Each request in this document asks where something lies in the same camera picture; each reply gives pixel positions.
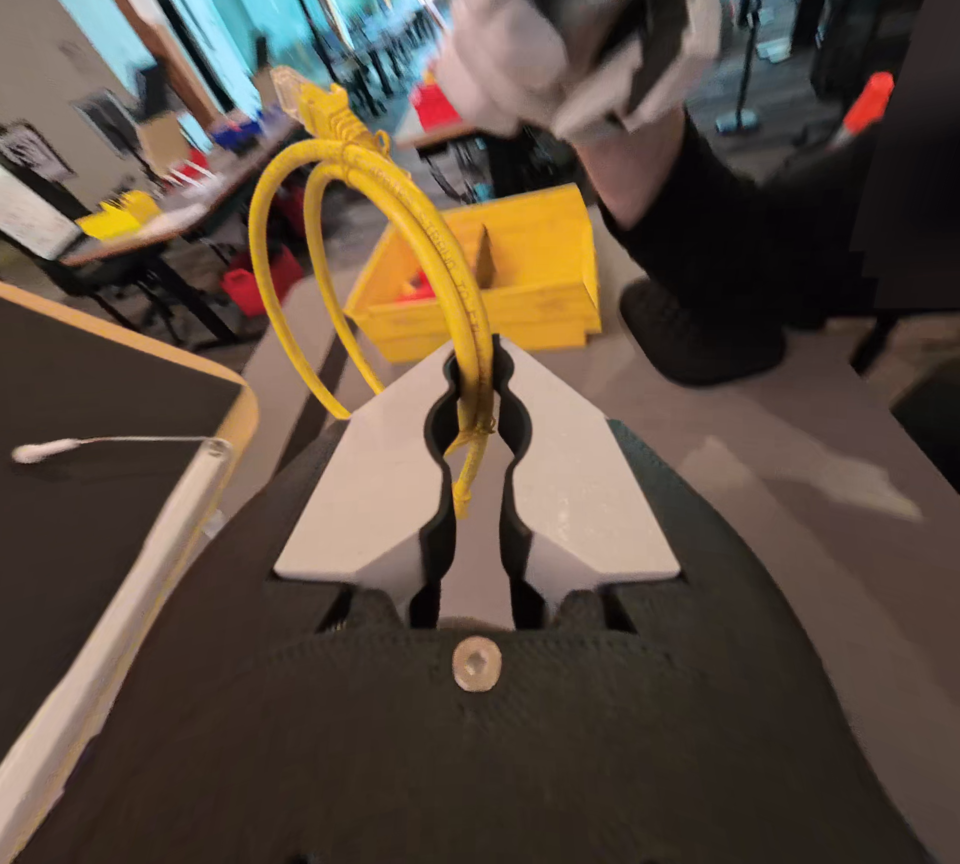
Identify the whiteboard with green writing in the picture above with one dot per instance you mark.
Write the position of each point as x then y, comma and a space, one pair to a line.
30, 215

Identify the small yellow plastic bin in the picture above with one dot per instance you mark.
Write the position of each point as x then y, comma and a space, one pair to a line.
112, 219

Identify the blue plastic bin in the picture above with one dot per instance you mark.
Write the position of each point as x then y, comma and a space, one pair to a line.
236, 135

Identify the black round base stand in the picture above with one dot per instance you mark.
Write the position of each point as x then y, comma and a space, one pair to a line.
746, 54

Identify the row of red yellow bins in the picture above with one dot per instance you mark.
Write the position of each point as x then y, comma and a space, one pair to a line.
433, 108

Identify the red plastic bin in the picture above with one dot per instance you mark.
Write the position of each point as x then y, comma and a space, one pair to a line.
281, 271

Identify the red linked cube strip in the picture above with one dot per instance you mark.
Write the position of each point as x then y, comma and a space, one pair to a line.
416, 288

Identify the person's right hand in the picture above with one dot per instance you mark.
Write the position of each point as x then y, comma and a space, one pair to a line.
502, 39

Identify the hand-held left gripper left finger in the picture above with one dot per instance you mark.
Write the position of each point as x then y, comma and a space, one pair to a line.
360, 504

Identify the black honeycomb pad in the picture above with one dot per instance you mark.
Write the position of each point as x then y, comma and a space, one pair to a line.
697, 339

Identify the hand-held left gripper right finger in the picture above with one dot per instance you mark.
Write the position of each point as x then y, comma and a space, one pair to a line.
592, 504

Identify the wooden post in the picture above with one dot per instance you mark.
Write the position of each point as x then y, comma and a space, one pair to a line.
142, 16

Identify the background work table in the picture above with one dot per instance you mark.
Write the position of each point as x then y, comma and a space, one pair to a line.
172, 219

